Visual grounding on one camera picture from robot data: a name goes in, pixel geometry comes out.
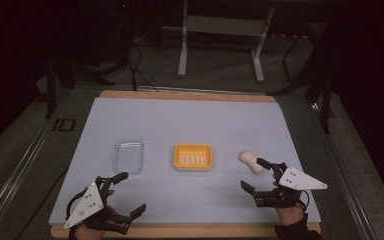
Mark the metal floor rail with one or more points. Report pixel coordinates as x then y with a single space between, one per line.
193 89
346 180
16 173

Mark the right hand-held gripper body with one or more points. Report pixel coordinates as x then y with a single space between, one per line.
300 181

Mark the yellow soap dish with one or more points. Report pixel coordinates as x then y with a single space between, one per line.
193 156

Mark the black stand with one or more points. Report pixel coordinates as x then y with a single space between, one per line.
50 90
326 103

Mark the clear plastic container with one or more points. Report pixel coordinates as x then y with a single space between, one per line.
128 156

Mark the cream soap bar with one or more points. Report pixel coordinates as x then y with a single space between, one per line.
250 160

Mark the person's right hand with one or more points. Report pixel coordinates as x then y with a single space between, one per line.
290 216

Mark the white metal stand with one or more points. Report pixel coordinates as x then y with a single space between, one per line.
226 26

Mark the person's left hand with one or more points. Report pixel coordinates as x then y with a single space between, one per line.
91 233

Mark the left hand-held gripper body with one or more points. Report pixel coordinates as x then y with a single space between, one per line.
88 203

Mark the light blue table mat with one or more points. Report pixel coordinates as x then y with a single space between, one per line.
193 196

